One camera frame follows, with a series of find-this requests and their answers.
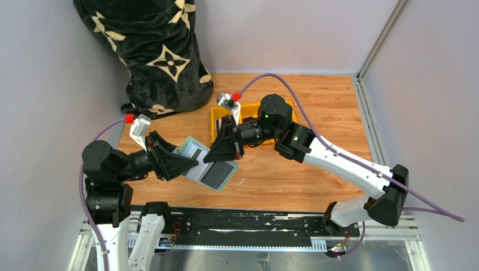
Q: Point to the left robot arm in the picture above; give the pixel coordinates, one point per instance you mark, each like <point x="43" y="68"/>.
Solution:
<point x="109" y="197"/>

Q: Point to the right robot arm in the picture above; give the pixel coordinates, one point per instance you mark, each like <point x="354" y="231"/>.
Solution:
<point x="384" y="188"/>

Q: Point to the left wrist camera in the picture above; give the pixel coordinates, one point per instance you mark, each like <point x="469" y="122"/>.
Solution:
<point x="138" y="128"/>

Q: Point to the white cards in bin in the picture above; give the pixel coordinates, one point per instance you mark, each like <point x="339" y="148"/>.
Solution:
<point x="217" y="126"/>

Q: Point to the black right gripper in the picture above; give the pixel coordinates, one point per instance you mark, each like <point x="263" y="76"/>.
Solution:
<point x="233" y="136"/>

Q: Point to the black floral blanket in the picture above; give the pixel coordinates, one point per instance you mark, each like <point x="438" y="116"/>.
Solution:
<point x="157" y="43"/>

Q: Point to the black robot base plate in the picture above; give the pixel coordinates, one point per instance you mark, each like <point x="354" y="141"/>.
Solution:
<point x="241" y="228"/>

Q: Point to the white card with magnetic stripe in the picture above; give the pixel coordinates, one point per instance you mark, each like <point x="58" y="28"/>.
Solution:
<point x="196" y="152"/>

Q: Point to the yellow bin with black card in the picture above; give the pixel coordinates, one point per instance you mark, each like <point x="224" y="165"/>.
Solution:
<point x="249" y="112"/>

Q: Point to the black card in holder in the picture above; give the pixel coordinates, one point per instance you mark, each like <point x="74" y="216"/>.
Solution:
<point x="217" y="174"/>

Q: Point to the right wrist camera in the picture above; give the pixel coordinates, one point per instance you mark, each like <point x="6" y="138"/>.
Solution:
<point x="226" y="101"/>

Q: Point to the yellow bin with white cards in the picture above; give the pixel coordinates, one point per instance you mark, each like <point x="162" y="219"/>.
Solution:
<point x="217" y="113"/>

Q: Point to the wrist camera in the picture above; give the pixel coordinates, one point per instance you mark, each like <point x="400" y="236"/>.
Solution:
<point x="138" y="128"/>
<point x="226" y="101"/>

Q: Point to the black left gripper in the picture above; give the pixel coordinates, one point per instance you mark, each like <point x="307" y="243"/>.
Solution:
<point x="157" y="156"/>

